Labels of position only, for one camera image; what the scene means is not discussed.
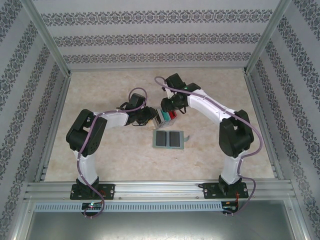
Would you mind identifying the clear acrylic card box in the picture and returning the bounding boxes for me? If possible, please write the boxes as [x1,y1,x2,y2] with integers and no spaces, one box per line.
[152,107,179,130]

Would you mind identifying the green leather card holder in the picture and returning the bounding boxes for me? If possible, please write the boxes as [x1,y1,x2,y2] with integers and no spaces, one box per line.
[151,129,191,150]

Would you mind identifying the small circuit board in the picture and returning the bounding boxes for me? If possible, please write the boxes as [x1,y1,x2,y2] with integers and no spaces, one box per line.
[81,201,103,211]
[221,200,240,213]

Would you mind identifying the grey metal panel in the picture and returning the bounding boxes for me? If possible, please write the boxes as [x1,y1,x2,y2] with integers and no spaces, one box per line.
[24,211,300,240]

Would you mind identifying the aluminium cross rail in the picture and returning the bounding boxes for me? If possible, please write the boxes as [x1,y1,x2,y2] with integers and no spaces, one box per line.
[68,65,247,73]

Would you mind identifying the aluminium mounting rail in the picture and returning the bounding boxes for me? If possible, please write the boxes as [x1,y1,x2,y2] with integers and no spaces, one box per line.
[23,181,297,201]

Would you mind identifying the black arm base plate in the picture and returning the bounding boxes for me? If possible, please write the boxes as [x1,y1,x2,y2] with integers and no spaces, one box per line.
[69,183,116,201]
[202,182,250,200]

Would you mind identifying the slotted grey cable duct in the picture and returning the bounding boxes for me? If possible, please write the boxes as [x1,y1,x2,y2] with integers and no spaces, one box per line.
[33,201,223,211]

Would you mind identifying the aluminium side rail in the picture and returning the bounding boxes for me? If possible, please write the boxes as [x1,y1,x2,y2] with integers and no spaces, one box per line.
[243,71,285,181]

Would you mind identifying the purple cable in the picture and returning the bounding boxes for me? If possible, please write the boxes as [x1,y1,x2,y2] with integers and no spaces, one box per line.
[154,76,263,218]
[76,87,148,220]

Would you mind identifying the aluminium frame post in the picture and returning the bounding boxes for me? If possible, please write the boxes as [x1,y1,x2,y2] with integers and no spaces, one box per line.
[243,0,293,75]
[21,0,72,76]

